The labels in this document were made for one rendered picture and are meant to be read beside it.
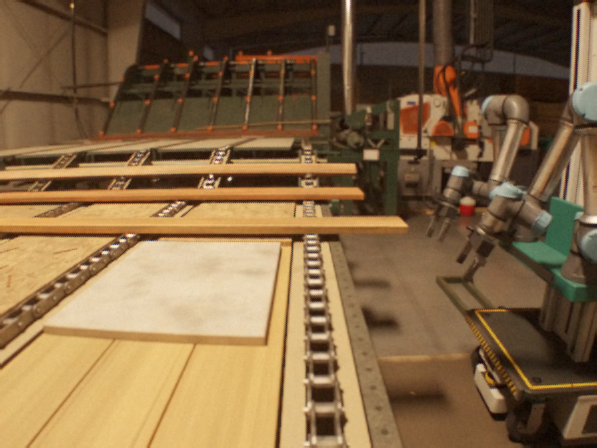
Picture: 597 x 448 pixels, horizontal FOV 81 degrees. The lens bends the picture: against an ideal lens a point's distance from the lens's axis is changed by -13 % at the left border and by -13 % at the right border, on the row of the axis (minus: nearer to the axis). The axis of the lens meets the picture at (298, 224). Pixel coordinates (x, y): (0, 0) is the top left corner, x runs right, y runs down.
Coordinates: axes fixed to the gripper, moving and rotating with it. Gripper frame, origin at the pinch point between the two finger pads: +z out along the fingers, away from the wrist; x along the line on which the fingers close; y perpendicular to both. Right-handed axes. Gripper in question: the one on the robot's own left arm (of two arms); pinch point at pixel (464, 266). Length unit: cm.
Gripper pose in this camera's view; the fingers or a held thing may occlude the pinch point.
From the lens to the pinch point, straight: 143.5
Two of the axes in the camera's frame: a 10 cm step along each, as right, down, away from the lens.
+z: -3.7, 8.3, 4.1
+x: -2.0, 3.6, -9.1
